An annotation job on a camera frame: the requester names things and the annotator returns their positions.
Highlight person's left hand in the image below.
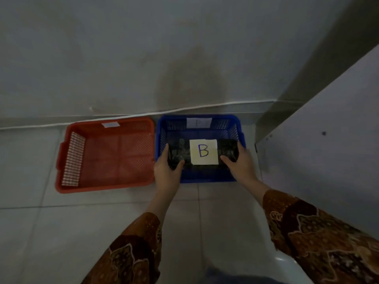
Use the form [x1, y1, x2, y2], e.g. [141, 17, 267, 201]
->
[153, 143, 186, 202]

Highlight person's right hand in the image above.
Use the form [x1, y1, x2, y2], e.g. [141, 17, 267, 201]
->
[220, 141, 261, 190]

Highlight blue plastic basket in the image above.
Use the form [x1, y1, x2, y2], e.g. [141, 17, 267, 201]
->
[155, 114, 246, 184]

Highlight red plastic basket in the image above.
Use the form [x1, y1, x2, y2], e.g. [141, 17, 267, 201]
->
[54, 116, 157, 194]

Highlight person's right forearm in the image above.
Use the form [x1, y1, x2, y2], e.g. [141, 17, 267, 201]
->
[247, 179, 379, 284]

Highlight person's left forearm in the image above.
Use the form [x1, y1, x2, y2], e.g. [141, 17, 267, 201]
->
[81, 186, 179, 284]

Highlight person's grey trousers leg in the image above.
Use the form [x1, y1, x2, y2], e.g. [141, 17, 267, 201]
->
[198, 267, 288, 284]

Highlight white wall cable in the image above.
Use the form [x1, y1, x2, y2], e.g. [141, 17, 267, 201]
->
[0, 99, 278, 131]

